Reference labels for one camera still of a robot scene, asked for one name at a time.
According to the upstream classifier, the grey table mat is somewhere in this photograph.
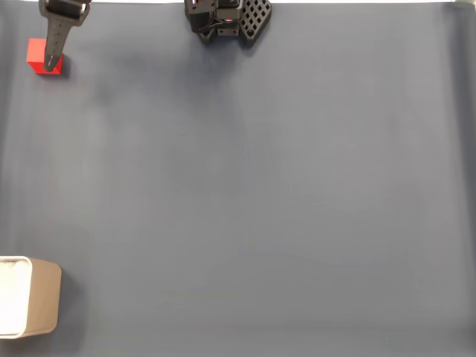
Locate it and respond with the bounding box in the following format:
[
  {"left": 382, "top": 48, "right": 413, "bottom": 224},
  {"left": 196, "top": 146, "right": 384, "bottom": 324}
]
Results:
[{"left": 0, "top": 1, "right": 476, "bottom": 357}]

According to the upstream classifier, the red cube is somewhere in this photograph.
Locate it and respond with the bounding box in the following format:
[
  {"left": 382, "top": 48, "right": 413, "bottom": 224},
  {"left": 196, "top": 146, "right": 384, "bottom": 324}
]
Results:
[{"left": 25, "top": 38, "right": 64, "bottom": 75}]

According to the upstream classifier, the white beige box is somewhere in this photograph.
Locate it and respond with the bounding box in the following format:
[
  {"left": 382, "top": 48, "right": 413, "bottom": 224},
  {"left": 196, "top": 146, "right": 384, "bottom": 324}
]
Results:
[{"left": 0, "top": 255, "right": 62, "bottom": 339}]

